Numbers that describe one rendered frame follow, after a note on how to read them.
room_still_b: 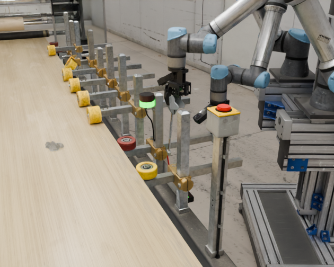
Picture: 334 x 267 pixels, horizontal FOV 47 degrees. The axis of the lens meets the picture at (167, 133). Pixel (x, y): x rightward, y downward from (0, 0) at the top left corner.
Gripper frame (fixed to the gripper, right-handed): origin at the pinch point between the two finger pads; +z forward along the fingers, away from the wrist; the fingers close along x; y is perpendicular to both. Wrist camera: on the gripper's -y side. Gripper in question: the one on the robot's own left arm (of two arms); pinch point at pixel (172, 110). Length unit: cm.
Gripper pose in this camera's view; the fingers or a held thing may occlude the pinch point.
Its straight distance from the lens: 164.5
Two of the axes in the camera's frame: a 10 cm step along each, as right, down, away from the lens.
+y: 6.8, 3.1, -6.7
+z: 0.0, 9.1, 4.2
